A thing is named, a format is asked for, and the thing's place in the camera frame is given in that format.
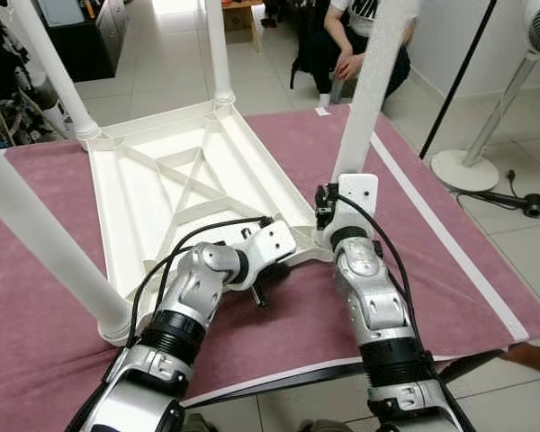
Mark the long white tape strip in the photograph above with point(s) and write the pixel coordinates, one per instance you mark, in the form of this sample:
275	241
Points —
450	243

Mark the thin black pole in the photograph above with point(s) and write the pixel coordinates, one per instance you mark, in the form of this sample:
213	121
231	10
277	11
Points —
459	76

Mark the bare human foot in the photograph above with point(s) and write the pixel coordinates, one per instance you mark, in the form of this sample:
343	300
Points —
531	355

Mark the robot leg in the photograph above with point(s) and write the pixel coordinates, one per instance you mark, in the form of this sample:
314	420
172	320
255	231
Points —
324	426
198	423

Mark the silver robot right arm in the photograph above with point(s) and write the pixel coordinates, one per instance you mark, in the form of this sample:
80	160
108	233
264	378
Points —
369	297

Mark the white plastic table leg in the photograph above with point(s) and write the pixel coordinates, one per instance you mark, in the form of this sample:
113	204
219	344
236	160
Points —
373	90
54	72
45	243
218	49

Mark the black cabinet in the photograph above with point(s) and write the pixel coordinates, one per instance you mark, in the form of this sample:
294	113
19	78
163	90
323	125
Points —
81	36

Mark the wooden stool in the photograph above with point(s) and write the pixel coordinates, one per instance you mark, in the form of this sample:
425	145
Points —
238	13

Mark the seated person in black trousers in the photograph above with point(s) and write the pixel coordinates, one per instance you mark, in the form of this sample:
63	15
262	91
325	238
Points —
360	45

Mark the robot left leg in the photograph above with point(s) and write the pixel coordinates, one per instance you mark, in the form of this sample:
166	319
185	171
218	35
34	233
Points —
198	423

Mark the robot right leg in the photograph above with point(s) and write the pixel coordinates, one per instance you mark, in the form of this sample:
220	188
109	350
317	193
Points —
324	426

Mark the white floor fan stand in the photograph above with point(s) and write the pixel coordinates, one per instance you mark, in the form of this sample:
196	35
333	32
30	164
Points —
463	171

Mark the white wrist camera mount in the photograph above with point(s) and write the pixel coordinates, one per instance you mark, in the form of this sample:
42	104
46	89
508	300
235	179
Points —
270	243
355	198

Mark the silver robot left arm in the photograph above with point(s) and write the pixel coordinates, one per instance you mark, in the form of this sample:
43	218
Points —
189	288

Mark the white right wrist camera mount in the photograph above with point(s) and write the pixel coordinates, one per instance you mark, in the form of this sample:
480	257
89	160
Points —
355	198

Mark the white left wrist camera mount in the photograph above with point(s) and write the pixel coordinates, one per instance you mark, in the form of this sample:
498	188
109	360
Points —
270	243

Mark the black patterned hanging cloth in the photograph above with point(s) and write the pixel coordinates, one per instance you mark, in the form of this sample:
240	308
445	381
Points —
4	45

